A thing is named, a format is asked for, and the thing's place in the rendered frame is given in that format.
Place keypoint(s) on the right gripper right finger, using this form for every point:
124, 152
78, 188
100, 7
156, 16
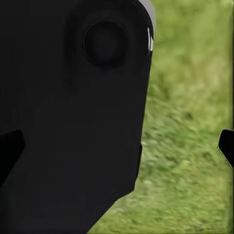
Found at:
226, 145

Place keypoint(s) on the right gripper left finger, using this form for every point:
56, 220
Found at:
12, 145

